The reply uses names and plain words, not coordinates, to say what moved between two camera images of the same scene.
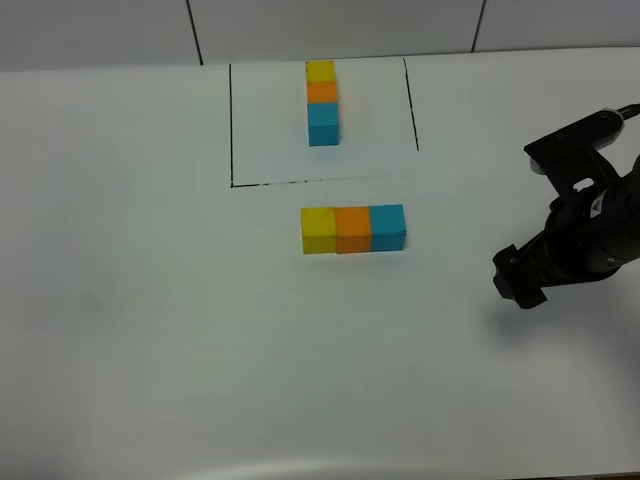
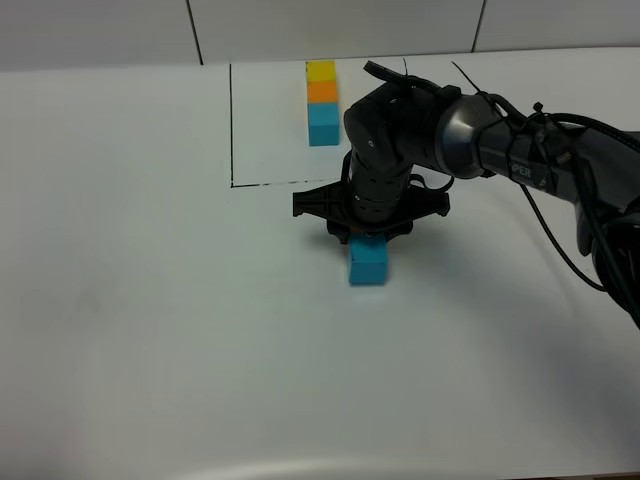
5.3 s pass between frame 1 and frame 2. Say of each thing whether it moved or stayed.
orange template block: stayed
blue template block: stayed
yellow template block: stayed
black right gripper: moved
